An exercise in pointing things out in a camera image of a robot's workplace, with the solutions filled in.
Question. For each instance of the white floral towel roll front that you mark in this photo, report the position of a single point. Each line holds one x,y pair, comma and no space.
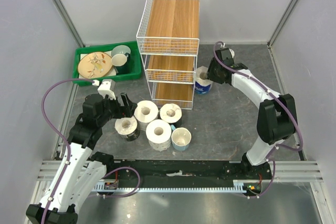
158,133

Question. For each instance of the white floral towel roll back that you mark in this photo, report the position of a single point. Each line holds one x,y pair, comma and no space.
146,112

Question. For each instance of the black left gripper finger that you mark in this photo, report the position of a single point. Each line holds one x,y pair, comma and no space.
128,108
209,74

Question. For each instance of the green plastic bin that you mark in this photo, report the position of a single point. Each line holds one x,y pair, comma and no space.
94,63

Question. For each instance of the light blue cup on table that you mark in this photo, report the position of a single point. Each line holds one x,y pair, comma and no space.
181,138

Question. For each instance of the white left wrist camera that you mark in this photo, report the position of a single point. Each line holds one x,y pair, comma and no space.
106,89

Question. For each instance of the floral ceramic plate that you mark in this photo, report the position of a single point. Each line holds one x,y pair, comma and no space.
95,64

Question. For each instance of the cream interior mug in bin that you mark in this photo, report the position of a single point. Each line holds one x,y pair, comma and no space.
119,60

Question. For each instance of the white floral towel roll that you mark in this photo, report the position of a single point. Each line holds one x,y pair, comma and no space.
158,133
146,112

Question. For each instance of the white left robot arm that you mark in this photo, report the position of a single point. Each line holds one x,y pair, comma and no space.
78,174

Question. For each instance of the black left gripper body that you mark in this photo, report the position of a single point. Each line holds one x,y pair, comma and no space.
112,109

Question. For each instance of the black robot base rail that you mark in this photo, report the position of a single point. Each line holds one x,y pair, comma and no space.
181,174

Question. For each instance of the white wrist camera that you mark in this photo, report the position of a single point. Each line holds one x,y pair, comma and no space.
106,89
227,53

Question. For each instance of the teal ceramic mug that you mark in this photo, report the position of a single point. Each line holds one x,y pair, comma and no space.
122,49

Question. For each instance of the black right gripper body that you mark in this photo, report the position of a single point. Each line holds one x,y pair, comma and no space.
215,68

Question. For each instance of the white wire three-tier shelf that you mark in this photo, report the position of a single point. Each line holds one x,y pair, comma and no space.
168,42

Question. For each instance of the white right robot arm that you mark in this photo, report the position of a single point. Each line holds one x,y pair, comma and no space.
277,116

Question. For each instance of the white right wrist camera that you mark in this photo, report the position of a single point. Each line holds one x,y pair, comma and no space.
227,53

